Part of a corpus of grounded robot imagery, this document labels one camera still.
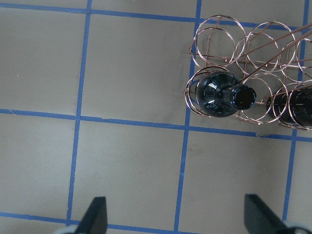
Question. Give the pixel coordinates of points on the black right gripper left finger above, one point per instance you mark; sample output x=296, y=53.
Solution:
x=95, y=219

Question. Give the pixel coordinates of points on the dark wine bottle in basket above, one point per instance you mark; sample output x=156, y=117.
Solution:
x=220, y=94

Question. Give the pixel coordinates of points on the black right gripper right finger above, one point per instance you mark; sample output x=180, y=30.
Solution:
x=260, y=219

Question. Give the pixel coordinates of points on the copper wire bottle basket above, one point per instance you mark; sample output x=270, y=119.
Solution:
x=271, y=58

